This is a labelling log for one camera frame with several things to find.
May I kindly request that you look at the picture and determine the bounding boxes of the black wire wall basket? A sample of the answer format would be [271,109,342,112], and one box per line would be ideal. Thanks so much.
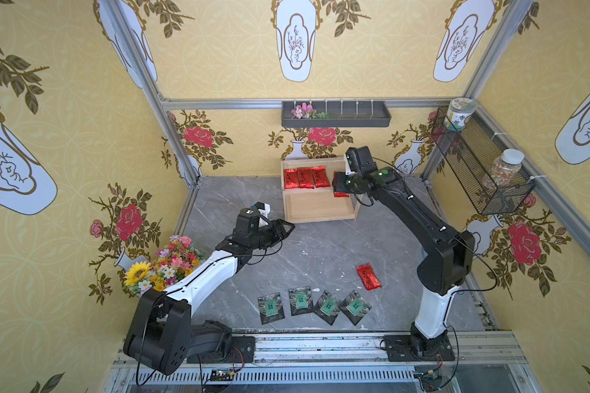
[432,107,536,215]

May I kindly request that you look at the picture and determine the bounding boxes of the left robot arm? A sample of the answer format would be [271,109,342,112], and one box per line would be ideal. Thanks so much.
[122,202,295,375]

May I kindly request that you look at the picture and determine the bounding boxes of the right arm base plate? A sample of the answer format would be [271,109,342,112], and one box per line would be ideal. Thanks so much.
[381,333,456,362]

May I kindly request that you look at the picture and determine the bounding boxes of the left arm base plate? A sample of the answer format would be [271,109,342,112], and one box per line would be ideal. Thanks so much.
[185,336,256,365]

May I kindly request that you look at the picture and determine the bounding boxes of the white patterned jar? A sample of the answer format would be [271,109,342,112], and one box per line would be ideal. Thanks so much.
[442,98,477,131]

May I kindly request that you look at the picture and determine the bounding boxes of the clear jar white lid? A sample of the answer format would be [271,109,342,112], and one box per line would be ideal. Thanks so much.
[482,149,524,190]

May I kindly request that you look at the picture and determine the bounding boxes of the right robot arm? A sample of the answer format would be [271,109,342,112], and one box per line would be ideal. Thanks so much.
[333,147,475,358]

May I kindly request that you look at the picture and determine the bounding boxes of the small pink flowers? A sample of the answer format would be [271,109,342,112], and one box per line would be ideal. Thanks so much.
[291,103,329,120]

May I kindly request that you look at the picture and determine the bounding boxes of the colourful flower bouquet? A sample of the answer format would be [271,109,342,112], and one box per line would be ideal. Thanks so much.
[122,236,206,296]

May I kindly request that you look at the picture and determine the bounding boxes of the green tea bag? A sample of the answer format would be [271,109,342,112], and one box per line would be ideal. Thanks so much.
[288,287,314,316]
[339,291,372,326]
[258,292,285,324]
[313,290,340,326]

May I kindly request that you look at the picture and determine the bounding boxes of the small circuit board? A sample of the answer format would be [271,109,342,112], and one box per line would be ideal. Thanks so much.
[209,368,236,383]
[414,372,443,392]

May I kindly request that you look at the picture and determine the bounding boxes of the grey wall tray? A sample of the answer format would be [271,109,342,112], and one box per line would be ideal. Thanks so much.
[281,98,392,129]

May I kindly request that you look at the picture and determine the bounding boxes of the left small circuit board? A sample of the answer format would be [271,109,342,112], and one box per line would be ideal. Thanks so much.
[209,368,236,383]

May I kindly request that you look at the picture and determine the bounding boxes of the right small circuit board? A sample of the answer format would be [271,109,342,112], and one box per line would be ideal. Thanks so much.
[414,372,443,392]

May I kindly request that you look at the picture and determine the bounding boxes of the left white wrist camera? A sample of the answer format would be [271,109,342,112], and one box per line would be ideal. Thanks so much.
[252,202,271,227]

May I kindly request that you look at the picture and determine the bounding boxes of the red tea bag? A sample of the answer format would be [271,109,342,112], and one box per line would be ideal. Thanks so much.
[296,167,315,189]
[332,172,349,197]
[283,169,300,189]
[356,264,382,291]
[311,166,331,188]

